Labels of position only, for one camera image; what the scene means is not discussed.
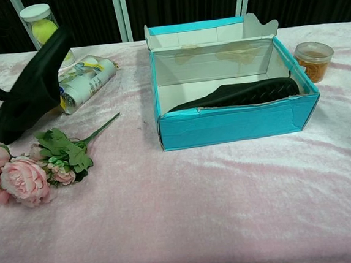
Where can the black shoe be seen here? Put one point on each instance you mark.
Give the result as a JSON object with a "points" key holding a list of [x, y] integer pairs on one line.
{"points": [[246, 93], [30, 88]]}

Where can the teal cardboard shoe box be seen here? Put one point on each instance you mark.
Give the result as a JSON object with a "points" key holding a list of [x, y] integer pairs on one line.
{"points": [[224, 124]]}

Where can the clear tennis ball tube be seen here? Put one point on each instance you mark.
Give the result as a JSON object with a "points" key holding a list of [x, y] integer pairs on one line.
{"points": [[42, 29]]}

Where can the pack of white rolls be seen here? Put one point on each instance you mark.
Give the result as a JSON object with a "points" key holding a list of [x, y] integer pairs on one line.
{"points": [[88, 80]]}

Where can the pink artificial rose bouquet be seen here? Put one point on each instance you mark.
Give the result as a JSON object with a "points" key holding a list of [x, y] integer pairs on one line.
{"points": [[26, 181]]}

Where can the black curtain backdrop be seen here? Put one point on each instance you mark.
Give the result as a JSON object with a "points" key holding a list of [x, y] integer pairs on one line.
{"points": [[182, 1]]}

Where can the pink velvet tablecloth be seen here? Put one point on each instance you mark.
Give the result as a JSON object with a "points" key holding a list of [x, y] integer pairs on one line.
{"points": [[183, 223]]}

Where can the clear jar of rubber bands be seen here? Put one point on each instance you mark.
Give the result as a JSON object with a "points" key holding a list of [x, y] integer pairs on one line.
{"points": [[314, 62]]}

